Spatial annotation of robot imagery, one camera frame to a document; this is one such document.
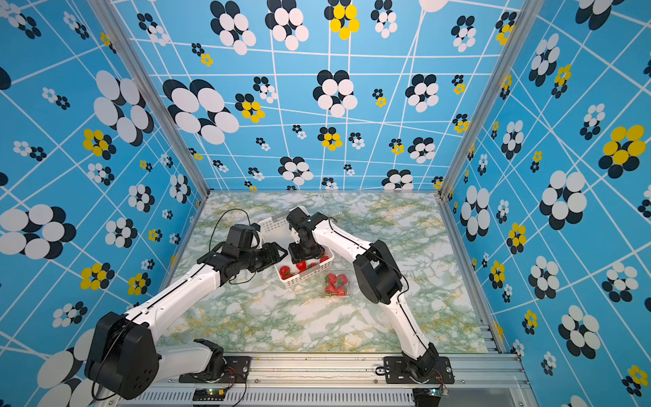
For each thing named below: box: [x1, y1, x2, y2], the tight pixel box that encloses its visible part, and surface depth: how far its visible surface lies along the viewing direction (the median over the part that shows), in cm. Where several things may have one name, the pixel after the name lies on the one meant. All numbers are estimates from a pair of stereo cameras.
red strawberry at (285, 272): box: [279, 265, 294, 280], surface depth 93 cm
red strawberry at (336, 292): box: [325, 284, 348, 296], surface depth 88 cm
